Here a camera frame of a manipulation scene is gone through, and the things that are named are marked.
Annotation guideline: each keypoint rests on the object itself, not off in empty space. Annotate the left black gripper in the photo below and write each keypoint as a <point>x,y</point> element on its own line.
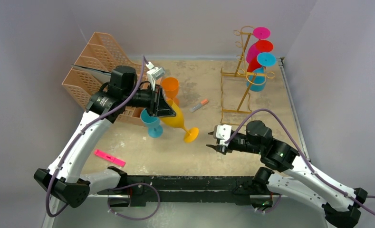
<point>159,107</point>

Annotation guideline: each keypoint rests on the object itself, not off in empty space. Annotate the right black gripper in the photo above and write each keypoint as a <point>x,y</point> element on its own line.
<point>224,147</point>

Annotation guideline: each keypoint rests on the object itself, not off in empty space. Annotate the yellow wine glass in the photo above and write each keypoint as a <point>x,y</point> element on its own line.
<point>178,122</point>

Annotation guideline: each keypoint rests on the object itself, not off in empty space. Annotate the blue wine glass front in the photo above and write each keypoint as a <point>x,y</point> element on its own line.
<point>152,123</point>

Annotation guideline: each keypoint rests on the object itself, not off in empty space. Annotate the blue wine glass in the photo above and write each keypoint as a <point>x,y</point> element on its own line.
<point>152,123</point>
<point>257,83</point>

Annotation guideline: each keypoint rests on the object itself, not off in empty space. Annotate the orange wine glass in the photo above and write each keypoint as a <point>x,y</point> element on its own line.
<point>170,86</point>

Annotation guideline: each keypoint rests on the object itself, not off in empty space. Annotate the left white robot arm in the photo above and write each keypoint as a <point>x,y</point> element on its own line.
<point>62,179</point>

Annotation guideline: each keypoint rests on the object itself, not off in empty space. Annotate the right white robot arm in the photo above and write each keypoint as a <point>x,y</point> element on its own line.
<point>286,172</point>

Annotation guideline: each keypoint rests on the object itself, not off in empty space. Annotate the blue wine glass rear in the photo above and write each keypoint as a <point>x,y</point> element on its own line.
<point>257,83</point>

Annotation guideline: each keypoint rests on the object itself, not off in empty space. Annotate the red wine glass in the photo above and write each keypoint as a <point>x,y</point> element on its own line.
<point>259,55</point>

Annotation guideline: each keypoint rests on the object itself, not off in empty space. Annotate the magenta wine glass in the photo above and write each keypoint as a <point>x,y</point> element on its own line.
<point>261,45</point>

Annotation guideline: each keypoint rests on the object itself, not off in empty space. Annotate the grey orange highlighter marker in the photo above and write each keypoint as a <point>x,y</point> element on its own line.
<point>199,105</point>

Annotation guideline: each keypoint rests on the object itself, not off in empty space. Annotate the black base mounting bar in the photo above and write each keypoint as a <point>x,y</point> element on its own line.
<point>239,190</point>

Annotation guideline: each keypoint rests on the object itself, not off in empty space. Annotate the grey folder in organizer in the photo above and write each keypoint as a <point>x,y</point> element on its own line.
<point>88,69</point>

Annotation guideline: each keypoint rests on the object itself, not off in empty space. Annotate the pink plastic clip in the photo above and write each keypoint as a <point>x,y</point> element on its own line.
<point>110,158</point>

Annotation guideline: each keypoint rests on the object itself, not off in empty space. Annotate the orange plastic file organizer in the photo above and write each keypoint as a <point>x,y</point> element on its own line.
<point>101,52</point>

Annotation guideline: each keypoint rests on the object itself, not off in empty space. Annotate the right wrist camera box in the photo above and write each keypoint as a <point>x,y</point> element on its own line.
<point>225,134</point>

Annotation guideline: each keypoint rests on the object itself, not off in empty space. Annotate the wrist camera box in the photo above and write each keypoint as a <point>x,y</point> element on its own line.
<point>225,134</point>
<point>153,74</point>

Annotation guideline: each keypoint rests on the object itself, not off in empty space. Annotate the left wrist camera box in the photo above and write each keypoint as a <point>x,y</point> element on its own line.
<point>153,74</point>

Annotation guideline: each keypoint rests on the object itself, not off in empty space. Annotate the gold wire glass rack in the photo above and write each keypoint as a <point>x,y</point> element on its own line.
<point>246,40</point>

